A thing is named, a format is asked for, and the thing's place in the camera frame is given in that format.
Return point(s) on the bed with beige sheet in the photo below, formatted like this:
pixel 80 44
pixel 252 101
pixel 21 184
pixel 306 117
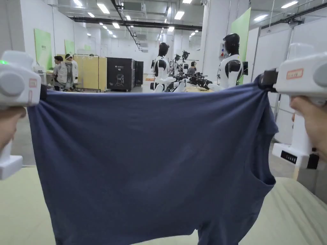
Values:
pixel 293 217

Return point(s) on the black and white humanoid robot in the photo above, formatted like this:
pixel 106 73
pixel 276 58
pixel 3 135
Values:
pixel 231 66
pixel 161 69

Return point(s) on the person's right hand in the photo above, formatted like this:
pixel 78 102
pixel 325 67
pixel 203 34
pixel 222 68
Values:
pixel 318 127

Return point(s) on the yellow curtained rack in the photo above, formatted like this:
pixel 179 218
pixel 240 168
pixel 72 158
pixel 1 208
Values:
pixel 89 72

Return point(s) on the dark blue shirt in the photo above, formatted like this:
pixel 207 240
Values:
pixel 153 153

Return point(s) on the person's left hand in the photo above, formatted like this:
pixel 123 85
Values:
pixel 9 125

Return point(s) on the large black crate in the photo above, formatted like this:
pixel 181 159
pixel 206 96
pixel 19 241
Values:
pixel 120 74

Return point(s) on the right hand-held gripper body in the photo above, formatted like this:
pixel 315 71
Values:
pixel 299 76

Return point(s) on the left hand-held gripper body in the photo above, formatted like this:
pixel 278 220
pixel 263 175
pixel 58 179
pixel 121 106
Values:
pixel 18 84

